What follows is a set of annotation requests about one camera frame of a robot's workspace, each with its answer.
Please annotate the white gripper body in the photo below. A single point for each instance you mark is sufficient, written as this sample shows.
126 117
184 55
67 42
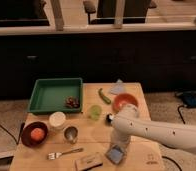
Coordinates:
119 139

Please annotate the blue sponge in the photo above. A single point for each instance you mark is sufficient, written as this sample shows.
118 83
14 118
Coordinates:
115 154

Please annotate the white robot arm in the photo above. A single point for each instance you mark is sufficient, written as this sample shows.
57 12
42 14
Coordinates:
126 123

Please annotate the wooden block eraser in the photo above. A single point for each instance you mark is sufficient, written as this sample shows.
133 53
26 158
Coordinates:
88 162

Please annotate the light green cup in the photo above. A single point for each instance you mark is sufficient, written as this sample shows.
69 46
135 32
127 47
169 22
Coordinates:
95 112

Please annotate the metal cup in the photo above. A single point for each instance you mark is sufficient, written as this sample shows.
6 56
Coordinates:
71 134

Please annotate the clear plastic bag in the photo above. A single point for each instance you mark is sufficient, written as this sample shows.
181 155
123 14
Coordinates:
118 88

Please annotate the green chili pepper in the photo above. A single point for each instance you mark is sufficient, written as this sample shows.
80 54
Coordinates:
104 97

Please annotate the dark red grapes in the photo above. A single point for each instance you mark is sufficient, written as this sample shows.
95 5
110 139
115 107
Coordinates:
72 102

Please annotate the white round container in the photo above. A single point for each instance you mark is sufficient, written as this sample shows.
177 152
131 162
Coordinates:
57 120

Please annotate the silver fork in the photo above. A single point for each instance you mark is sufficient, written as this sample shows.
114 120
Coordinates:
55 155

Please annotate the wooden board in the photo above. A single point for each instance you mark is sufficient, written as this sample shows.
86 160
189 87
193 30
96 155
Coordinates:
94 136

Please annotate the green plastic tray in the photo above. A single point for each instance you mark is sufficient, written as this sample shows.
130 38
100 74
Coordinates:
49 95

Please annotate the blue device on floor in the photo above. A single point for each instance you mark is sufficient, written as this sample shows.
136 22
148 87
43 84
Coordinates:
188 99

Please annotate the orange fruit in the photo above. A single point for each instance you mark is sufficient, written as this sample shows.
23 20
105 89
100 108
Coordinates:
37 134

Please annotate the dark red plate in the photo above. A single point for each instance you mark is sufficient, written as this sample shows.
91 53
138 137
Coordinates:
26 138

